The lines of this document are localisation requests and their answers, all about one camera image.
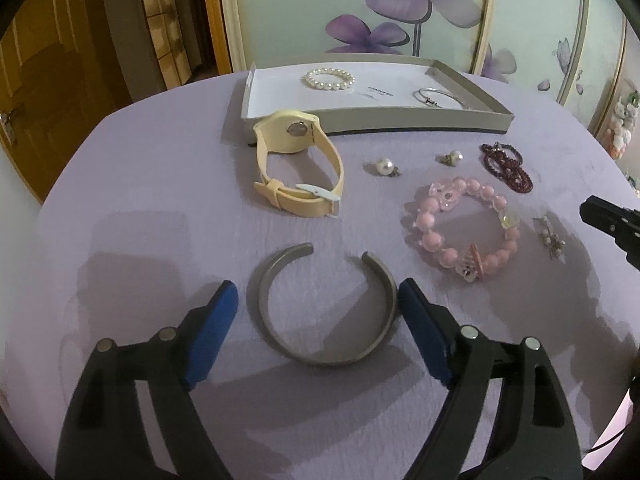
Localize brown wooden door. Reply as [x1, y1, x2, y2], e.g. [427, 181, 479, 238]
[1, 0, 131, 200]

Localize grey cardboard tray box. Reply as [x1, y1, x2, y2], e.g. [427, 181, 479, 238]
[241, 53, 513, 144]

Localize cream yellow wrist watch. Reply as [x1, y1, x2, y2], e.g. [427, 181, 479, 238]
[253, 110, 345, 218]

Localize thin silver bangle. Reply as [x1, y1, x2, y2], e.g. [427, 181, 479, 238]
[412, 88, 466, 110]

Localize small flower brooch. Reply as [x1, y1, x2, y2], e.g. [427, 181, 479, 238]
[534, 216, 566, 261]

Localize white pearl bracelet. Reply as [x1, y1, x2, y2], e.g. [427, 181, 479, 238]
[301, 67, 357, 92]

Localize wardrobe door with purple flowers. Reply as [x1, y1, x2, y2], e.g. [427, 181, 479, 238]
[220, 0, 628, 131]

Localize grey metal cuff bangle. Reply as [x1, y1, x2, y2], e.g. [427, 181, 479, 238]
[256, 242, 398, 368]

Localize plush toy decorations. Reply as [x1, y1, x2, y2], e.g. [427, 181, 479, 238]
[601, 90, 639, 160]

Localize pearl earring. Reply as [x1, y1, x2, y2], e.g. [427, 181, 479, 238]
[439, 150, 464, 167]
[375, 157, 400, 178]

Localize pink bead bracelet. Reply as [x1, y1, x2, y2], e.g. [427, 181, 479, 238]
[402, 175, 522, 284]

